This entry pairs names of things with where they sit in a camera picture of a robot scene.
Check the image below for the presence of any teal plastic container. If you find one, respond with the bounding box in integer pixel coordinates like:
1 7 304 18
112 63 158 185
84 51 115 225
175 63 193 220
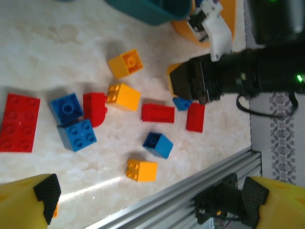
104 0 194 26

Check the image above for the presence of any aluminium front rail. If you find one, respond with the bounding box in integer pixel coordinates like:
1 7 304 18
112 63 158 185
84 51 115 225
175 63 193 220
85 146 263 229

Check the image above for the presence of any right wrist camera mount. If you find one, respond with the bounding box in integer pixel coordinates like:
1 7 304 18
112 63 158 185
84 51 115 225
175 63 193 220
186 0 233 62

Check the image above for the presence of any large red lego plate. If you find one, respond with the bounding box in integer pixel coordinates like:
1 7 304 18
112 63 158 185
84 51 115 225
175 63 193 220
0 93 41 153

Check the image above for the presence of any orange plastic container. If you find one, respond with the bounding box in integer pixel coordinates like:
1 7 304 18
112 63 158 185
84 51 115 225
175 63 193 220
171 0 237 49

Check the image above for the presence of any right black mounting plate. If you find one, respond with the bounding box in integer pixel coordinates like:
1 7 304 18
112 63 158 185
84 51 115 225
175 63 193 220
193 173 242 225

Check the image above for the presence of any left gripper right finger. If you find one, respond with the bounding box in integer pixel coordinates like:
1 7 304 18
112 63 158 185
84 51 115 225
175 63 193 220
240 176 305 229

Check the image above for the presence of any yellow lego brick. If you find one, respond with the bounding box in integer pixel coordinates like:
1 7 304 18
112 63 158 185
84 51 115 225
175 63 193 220
107 48 144 80
125 158 158 183
106 82 142 112

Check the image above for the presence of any small blue lego brick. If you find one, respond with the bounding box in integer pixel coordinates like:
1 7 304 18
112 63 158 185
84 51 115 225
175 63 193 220
172 96 193 111

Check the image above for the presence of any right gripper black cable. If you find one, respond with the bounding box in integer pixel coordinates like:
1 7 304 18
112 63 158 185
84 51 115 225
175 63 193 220
235 92 299 118

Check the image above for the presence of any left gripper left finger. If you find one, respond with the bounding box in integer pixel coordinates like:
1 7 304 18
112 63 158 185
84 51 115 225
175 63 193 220
0 173 62 229

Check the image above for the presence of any red lego brick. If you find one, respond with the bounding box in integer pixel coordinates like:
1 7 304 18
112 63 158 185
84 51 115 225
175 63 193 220
141 103 175 124
185 102 205 133

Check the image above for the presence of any red arched lego piece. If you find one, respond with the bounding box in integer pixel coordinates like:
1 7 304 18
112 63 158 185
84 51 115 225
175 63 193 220
82 92 109 128

